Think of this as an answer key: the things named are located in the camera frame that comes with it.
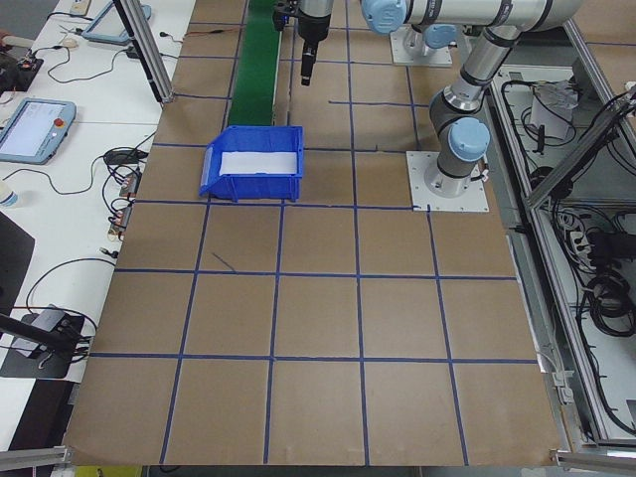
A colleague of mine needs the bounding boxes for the green conveyor belt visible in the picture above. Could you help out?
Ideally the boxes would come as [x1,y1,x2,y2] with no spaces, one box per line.
[227,0,282,128]

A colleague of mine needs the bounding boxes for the white box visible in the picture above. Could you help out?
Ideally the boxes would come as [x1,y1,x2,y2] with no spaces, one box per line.
[528,80,580,141]

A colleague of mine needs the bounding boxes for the black cable loop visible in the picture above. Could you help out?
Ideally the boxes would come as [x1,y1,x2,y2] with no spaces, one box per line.
[500,76,539,131]

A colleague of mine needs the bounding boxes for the black camera stand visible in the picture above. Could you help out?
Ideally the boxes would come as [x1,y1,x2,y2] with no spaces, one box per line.
[0,304,88,382]

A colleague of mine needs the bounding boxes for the grey blue teach pendant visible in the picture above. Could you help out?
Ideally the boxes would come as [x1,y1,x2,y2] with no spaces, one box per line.
[0,96,78,166]
[80,0,153,44]

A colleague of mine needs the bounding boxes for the black monitor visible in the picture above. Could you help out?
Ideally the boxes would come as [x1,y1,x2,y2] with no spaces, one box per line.
[0,210,37,320]

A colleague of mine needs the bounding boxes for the paper cup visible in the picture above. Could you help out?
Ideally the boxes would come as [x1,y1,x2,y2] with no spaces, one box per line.
[0,180,24,208]

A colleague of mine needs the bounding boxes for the red and black wires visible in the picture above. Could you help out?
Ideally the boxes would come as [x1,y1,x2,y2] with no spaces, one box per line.
[185,26,246,41]

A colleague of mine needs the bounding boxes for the blue plastic storage bin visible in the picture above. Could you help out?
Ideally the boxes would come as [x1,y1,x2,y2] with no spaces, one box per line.
[198,124,305,203]

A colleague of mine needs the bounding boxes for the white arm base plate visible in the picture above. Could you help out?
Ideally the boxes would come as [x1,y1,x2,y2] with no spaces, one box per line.
[405,150,491,215]
[390,30,455,67]

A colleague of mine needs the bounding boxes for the black electronics board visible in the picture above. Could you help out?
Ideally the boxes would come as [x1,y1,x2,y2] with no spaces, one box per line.
[14,56,47,75]

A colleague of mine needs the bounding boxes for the V-shaped aluminium frame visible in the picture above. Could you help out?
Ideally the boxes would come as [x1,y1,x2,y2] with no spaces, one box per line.
[484,19,636,448]

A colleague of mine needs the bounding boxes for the aluminium corner bar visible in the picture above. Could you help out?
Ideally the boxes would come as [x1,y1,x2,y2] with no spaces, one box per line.
[548,446,636,471]
[0,443,74,471]

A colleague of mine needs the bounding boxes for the bystander forearm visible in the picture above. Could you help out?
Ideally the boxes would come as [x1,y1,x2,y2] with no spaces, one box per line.
[0,30,33,51]

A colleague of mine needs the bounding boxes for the white power strip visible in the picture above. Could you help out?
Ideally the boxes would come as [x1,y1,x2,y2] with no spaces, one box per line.
[556,213,593,260]

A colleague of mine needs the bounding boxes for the black adapter block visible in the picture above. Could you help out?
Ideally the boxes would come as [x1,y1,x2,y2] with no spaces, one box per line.
[588,230,628,260]

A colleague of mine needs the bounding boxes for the white side table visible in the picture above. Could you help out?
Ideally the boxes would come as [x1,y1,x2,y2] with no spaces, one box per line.
[0,0,196,451]

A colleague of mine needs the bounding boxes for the circuit board with wires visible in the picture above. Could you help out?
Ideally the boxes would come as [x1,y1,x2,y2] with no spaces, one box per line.
[107,205,133,239]
[117,170,142,201]

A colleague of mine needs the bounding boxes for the white foam pad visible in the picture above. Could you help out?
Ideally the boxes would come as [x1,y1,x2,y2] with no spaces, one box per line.
[220,151,300,177]

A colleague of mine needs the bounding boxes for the black cable coil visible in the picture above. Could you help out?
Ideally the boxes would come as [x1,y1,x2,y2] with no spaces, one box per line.
[579,274,628,335]

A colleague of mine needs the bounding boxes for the aluminium post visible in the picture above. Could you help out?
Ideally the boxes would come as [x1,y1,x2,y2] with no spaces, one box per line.
[112,0,175,104]

